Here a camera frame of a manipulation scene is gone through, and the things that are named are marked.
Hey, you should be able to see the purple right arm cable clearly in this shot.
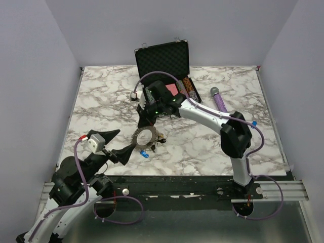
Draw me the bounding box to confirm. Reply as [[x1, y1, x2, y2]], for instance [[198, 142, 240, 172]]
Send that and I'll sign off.
[[133, 71, 285, 221]]

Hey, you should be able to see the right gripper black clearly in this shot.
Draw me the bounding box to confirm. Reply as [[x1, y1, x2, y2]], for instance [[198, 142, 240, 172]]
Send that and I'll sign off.
[[137, 100, 165, 128]]

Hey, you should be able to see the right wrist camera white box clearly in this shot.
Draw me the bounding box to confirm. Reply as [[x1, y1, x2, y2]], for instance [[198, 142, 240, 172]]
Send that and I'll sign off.
[[130, 91, 146, 110]]

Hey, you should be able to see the purple glitter toy microphone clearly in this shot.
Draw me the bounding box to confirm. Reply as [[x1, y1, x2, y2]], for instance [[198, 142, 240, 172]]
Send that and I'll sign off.
[[210, 87, 228, 113]]

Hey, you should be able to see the pink playing card deck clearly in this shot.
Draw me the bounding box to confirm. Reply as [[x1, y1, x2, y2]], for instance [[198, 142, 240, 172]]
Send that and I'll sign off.
[[166, 84, 179, 96]]

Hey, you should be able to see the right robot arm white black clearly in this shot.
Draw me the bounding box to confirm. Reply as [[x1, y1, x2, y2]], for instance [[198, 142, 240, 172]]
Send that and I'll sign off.
[[136, 80, 253, 198]]

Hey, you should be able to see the black poker chip case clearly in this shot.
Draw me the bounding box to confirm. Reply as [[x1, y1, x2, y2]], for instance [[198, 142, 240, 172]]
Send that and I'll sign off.
[[133, 40, 201, 103]]

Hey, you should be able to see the silver disc keyring holder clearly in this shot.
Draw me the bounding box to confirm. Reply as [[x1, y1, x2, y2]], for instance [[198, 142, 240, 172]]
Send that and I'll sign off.
[[132, 126, 157, 149]]

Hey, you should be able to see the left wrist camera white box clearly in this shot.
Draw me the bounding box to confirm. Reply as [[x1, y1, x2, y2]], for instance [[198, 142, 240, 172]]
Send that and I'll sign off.
[[81, 133, 105, 154]]

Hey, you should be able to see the key with black tag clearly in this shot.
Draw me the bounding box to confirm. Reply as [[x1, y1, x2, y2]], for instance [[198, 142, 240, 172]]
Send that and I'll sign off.
[[156, 132, 167, 144]]

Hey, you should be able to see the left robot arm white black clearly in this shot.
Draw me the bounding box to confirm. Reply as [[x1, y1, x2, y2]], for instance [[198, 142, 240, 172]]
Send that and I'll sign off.
[[16, 129, 136, 242]]

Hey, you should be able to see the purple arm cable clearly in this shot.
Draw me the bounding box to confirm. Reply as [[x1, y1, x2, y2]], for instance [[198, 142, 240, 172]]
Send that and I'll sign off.
[[27, 140, 144, 242], [133, 71, 285, 221]]

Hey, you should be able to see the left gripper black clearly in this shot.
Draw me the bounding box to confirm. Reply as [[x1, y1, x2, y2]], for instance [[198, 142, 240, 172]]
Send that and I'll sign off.
[[80, 129, 137, 183]]

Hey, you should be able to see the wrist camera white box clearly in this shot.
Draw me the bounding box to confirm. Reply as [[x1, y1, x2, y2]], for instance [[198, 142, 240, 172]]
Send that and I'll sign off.
[[81, 133, 105, 154], [130, 91, 146, 110]]

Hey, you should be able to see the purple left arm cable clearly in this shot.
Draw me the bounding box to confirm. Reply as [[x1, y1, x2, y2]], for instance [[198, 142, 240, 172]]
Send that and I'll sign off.
[[27, 140, 144, 242]]

